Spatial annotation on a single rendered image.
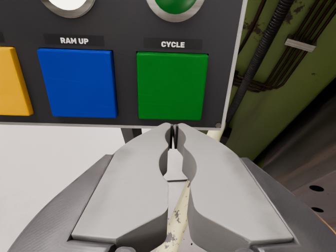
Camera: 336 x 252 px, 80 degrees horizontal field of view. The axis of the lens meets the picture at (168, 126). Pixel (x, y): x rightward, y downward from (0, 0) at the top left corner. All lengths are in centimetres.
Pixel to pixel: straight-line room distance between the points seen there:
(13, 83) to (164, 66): 16
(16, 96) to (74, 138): 119
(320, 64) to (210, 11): 36
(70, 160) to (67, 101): 115
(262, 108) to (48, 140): 128
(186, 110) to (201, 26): 9
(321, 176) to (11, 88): 51
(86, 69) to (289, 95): 49
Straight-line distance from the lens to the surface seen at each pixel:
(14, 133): 166
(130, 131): 52
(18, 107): 29
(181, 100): 23
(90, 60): 23
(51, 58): 25
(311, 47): 50
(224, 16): 23
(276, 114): 65
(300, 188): 55
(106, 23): 23
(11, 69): 27
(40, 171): 144
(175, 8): 22
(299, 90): 59
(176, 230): 54
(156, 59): 22
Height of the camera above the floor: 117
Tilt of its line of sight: 57 degrees down
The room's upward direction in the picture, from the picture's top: 4 degrees clockwise
